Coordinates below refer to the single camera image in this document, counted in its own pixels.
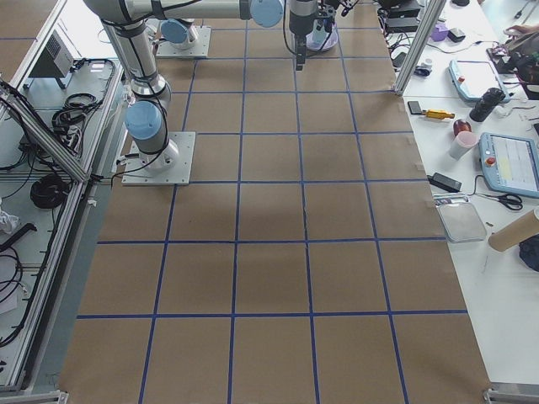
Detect black phone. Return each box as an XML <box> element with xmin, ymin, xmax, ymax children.
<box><xmin>407</xmin><ymin>100</ymin><xmax>424</xmax><ymax>115</ymax></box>

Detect metal tin tray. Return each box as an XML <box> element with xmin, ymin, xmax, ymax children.
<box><xmin>437</xmin><ymin>203</ymin><xmax>487</xmax><ymax>243</ymax></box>

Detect teach pendant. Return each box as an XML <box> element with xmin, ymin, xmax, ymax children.
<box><xmin>448</xmin><ymin>60</ymin><xmax>510</xmax><ymax>104</ymax></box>
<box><xmin>478</xmin><ymin>132</ymin><xmax>538</xmax><ymax>199</ymax></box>

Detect grey electronics box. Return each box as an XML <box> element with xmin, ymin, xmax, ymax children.
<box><xmin>24</xmin><ymin>30</ymin><xmax>74</xmax><ymax>89</ymax></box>

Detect mint green faceted cup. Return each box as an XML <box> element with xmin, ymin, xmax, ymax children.
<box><xmin>312</xmin><ymin>19</ymin><xmax>327</xmax><ymax>48</ymax></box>

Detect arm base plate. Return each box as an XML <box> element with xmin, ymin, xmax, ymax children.
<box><xmin>155</xmin><ymin>21</ymin><xmax>211</xmax><ymax>59</ymax></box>
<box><xmin>121</xmin><ymin>131</ymin><xmax>196</xmax><ymax>186</ymax></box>

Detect cardboard tube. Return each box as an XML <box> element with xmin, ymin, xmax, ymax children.
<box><xmin>488</xmin><ymin>207</ymin><xmax>538</xmax><ymax>252</ymax></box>

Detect black power brick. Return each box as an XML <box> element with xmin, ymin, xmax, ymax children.
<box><xmin>427</xmin><ymin>173</ymin><xmax>462</xmax><ymax>193</ymax></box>

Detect purple plastic box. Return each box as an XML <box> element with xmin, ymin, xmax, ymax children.
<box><xmin>430</xmin><ymin>23</ymin><xmax>449</xmax><ymax>42</ymax></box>

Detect teach pendant near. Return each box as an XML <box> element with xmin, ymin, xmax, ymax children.
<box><xmin>478</xmin><ymin>132</ymin><xmax>538</xmax><ymax>199</ymax></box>

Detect aluminium frame post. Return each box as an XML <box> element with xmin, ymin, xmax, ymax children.
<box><xmin>393</xmin><ymin>0</ymin><xmax>446</xmax><ymax>96</ymax></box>

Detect black water bottle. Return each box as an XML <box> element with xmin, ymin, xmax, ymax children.
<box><xmin>469</xmin><ymin>88</ymin><xmax>505</xmax><ymax>122</ymax></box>

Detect coiled black cable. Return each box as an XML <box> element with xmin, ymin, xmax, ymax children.
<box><xmin>29</xmin><ymin>173</ymin><xmax>71</xmax><ymax>210</ymax></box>

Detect pink white cup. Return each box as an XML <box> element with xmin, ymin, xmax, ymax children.
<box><xmin>448</xmin><ymin>130</ymin><xmax>478</xmax><ymax>160</ymax></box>

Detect black scissors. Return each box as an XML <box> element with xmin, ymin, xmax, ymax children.
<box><xmin>485</xmin><ymin>193</ymin><xmax>523</xmax><ymax>211</ymax></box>

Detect lavender plate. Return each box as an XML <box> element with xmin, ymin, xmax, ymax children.
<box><xmin>307</xmin><ymin>19</ymin><xmax>339</xmax><ymax>52</ymax></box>

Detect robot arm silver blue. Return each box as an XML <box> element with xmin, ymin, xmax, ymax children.
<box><xmin>85</xmin><ymin>0</ymin><xmax>339</xmax><ymax>71</ymax></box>
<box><xmin>102</xmin><ymin>20</ymin><xmax>178</xmax><ymax>176</ymax></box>

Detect teach pendant far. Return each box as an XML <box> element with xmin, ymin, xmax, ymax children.
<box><xmin>448</xmin><ymin>60</ymin><xmax>510</xmax><ymax>104</ymax></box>

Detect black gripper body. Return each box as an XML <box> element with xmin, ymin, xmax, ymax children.
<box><xmin>294</xmin><ymin>35</ymin><xmax>307</xmax><ymax>72</ymax></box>

